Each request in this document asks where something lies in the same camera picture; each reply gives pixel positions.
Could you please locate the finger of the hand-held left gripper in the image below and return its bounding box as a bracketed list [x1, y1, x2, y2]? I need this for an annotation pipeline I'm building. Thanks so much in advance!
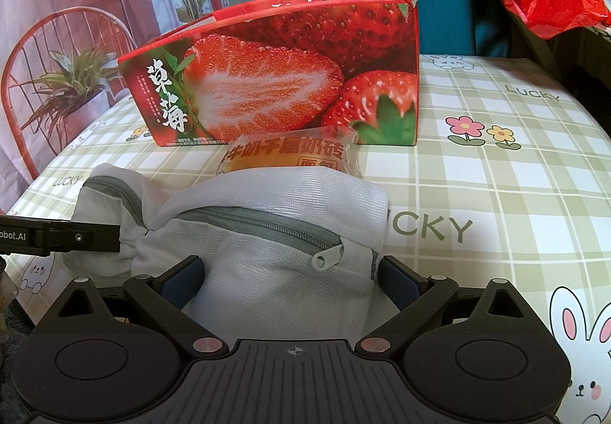
[48, 222, 121, 255]

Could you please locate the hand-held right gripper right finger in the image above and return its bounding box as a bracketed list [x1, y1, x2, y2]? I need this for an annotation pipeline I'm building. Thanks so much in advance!
[358, 256, 535, 355]

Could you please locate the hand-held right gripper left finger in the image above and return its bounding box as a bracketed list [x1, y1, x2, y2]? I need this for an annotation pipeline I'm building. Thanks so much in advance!
[50, 256, 230, 358]

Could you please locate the white mesh zipper bag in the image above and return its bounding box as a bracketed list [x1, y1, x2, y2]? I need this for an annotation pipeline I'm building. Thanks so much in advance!
[64, 166, 388, 341]

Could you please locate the red strawberry print cardboard box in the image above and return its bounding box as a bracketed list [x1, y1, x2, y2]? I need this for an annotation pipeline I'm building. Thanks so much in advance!
[117, 0, 421, 148]

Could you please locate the checked bunny print tablecloth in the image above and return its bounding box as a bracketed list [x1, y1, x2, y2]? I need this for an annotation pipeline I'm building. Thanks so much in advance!
[0, 52, 611, 415]

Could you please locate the orange packaged bread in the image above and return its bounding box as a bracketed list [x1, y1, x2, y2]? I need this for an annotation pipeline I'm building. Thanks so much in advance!
[217, 128, 361, 179]

